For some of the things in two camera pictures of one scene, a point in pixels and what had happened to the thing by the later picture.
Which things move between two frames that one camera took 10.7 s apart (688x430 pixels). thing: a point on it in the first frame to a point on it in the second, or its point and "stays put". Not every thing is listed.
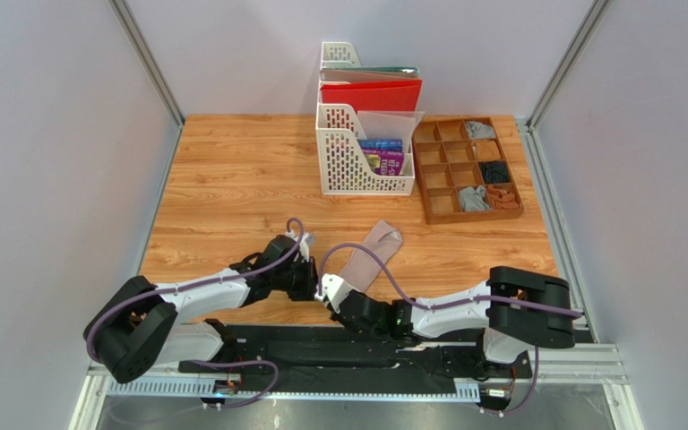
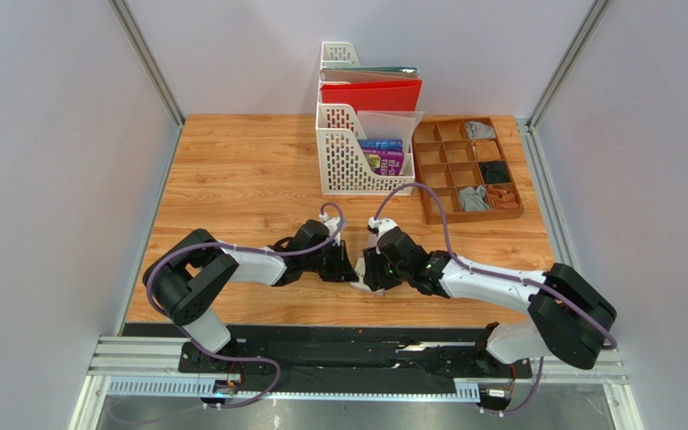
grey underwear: x=473 y=199 stays put
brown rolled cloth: x=487 y=150 stays put
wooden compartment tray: x=462 y=170 stays put
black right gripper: x=339 y=306 to x=373 y=269
